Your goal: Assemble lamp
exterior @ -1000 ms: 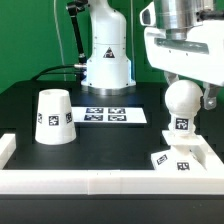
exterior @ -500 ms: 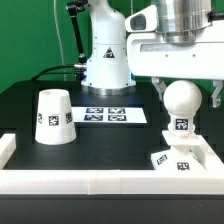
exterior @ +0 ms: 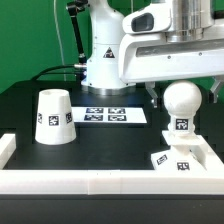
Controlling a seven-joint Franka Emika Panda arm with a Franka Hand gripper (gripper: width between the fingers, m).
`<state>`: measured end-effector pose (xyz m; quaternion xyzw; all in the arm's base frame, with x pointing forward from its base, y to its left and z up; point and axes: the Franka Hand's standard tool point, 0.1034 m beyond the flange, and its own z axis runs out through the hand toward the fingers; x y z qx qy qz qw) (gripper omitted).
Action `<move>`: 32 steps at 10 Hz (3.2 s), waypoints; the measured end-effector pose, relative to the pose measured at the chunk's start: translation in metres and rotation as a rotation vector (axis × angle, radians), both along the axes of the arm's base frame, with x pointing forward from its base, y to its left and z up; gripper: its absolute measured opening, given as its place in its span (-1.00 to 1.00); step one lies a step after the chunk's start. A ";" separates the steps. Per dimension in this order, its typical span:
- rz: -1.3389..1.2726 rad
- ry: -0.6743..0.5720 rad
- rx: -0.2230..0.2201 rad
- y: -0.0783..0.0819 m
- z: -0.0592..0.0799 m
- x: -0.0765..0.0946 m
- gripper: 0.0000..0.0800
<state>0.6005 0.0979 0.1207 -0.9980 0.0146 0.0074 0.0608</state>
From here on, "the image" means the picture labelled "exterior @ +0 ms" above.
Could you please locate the white lamp base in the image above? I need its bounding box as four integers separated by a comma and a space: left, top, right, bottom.
151, 131, 210, 172

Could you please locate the white U-shaped fence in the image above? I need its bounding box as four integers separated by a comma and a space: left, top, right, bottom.
0, 134, 224, 195

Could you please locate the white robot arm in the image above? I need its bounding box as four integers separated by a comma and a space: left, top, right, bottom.
81, 0, 224, 104

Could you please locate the white marker sheet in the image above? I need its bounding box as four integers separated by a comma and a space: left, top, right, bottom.
72, 107, 147, 124

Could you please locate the white lamp bulb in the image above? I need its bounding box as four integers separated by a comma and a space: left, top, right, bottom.
163, 80, 202, 136

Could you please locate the white conical lamp shade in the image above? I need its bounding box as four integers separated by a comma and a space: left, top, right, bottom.
35, 89, 76, 145

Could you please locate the black cable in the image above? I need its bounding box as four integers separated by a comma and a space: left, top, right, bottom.
30, 63, 88, 82

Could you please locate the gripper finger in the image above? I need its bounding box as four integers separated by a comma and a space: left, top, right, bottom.
145, 82, 158, 108
210, 75, 224, 103

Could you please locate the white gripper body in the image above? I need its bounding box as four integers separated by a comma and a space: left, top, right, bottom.
118, 34, 224, 83

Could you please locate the white thin cable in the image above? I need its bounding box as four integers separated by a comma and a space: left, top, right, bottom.
53, 0, 68, 82

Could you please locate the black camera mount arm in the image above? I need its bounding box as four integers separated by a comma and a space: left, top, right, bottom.
66, 0, 88, 64

